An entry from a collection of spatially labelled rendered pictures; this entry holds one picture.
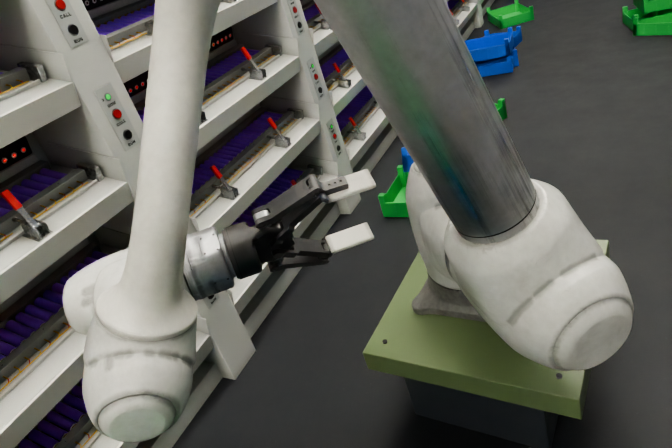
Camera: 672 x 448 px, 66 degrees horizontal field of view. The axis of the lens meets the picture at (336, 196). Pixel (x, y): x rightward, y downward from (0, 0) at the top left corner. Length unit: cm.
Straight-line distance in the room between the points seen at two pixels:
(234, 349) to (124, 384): 78
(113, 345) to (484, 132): 41
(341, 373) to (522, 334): 66
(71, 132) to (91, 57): 15
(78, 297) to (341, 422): 62
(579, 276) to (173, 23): 51
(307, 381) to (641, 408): 65
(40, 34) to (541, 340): 88
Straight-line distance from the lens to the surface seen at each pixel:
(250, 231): 71
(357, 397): 117
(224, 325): 127
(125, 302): 57
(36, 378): 104
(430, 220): 77
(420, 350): 88
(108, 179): 109
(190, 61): 59
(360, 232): 81
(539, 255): 60
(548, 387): 81
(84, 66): 104
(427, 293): 94
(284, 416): 121
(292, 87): 161
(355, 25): 46
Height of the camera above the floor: 87
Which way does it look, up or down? 27 degrees down
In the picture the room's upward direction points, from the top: 19 degrees counter-clockwise
